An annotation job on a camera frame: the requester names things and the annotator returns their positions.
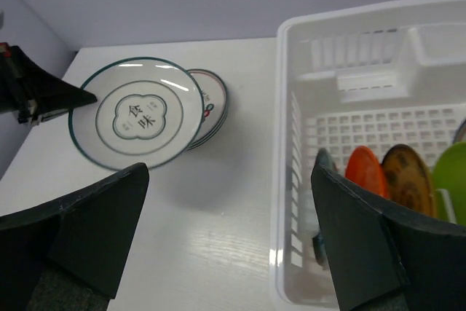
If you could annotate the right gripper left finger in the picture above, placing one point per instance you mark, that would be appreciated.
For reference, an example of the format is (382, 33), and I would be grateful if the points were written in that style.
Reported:
(70, 253)

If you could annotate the blue patterned small plate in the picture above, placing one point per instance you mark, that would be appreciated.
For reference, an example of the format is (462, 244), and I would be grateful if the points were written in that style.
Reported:
(323, 160)

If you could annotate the white plastic dish rack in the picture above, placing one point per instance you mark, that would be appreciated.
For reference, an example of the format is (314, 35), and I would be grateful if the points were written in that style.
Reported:
(375, 75)

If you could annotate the white plate green quatrefoil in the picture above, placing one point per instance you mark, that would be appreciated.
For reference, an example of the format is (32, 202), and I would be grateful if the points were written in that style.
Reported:
(147, 110)

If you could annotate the orange plastic plate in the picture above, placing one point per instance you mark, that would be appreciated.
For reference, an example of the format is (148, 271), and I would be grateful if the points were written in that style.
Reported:
(363, 168)

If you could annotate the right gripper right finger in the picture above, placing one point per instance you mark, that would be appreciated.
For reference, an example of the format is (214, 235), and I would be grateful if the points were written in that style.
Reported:
(383, 256)

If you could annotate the green plastic plate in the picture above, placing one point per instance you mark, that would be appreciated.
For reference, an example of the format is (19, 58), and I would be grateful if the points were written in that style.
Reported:
(449, 174)

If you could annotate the brown yellow patterned plate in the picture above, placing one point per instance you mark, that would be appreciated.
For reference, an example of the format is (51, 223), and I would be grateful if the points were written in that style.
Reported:
(409, 180)

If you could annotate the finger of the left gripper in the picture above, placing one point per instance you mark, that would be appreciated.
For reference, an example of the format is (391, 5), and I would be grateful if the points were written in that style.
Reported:
(53, 96)

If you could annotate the white plate red characters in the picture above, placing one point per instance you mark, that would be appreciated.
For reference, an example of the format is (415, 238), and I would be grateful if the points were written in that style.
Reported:
(216, 104)

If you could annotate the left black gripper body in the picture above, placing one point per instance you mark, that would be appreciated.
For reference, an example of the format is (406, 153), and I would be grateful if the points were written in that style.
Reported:
(14, 95)

